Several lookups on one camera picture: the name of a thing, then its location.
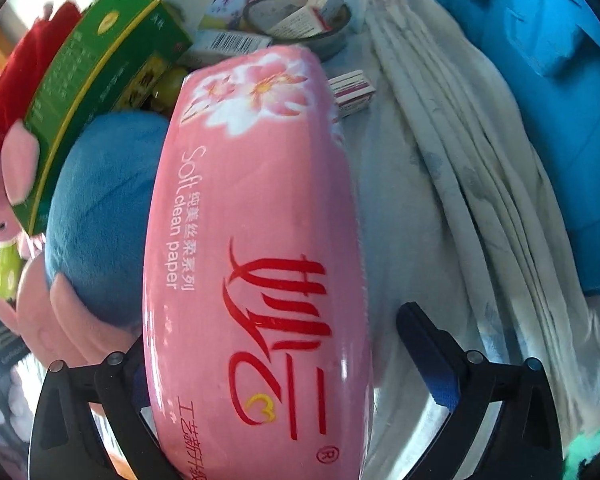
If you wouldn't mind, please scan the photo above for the green cloth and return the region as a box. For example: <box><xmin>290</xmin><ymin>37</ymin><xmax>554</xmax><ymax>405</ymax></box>
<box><xmin>564</xmin><ymin>425</ymin><xmax>600</xmax><ymax>480</ymax></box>

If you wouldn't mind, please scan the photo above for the yellow green round item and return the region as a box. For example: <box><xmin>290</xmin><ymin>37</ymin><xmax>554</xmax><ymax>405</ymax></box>
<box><xmin>150</xmin><ymin>67</ymin><xmax>191</xmax><ymax>111</ymax></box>

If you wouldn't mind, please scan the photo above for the small red striped white box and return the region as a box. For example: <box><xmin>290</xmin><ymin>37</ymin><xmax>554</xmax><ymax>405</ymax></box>
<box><xmin>328</xmin><ymin>71</ymin><xmax>378</xmax><ymax>118</ymax></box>

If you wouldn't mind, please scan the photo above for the red dress pig plush toy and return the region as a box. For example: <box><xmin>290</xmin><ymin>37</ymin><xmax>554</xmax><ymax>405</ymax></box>
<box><xmin>0</xmin><ymin>2</ymin><xmax>83</xmax><ymax>261</ymax></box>

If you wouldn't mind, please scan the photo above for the green cardboard box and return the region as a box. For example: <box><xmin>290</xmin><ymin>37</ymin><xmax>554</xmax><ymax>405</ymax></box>
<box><xmin>22</xmin><ymin>0</ymin><xmax>193</xmax><ymax>233</ymax></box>

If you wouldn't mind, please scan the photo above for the white barcode box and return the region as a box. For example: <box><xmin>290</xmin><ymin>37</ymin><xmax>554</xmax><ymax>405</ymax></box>
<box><xmin>195</xmin><ymin>30</ymin><xmax>273</xmax><ymax>56</ymax></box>

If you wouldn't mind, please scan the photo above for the blue pig plush toy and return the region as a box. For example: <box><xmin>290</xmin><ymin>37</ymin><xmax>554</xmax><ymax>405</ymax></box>
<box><xmin>0</xmin><ymin>112</ymin><xmax>170</xmax><ymax>366</ymax></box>

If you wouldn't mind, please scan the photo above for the blue storage bin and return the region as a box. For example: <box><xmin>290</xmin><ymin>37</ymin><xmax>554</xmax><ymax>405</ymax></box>
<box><xmin>410</xmin><ymin>0</ymin><xmax>600</xmax><ymax>296</ymax></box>

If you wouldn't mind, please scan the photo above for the round bowl with packets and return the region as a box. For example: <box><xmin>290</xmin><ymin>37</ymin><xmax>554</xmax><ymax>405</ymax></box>
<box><xmin>242</xmin><ymin>0</ymin><xmax>353</xmax><ymax>58</ymax></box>

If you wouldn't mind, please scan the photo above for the white patterned cloth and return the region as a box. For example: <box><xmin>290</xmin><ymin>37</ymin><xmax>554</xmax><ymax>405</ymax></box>
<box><xmin>330</xmin><ymin>0</ymin><xmax>600</xmax><ymax>480</ymax></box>

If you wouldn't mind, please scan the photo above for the black box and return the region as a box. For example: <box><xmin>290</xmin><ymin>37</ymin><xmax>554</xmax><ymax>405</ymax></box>
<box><xmin>0</xmin><ymin>305</ymin><xmax>31</xmax><ymax>363</ymax></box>

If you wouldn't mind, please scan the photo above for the pink tissue pack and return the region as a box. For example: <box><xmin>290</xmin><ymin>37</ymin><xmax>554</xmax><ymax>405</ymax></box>
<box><xmin>142</xmin><ymin>45</ymin><xmax>373</xmax><ymax>480</ymax></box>

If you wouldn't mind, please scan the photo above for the white and red medicine box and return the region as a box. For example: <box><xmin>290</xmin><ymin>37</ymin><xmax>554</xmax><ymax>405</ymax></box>
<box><xmin>305</xmin><ymin>0</ymin><xmax>351</xmax><ymax>36</ymax></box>

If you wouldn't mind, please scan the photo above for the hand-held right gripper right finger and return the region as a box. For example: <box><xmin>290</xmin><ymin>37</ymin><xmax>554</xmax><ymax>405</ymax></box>
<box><xmin>396</xmin><ymin>302</ymin><xmax>566</xmax><ymax>480</ymax></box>

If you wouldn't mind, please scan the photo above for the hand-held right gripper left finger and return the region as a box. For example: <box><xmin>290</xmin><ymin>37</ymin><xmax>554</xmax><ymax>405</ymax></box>
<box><xmin>28</xmin><ymin>335</ymin><xmax>181</xmax><ymax>480</ymax></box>

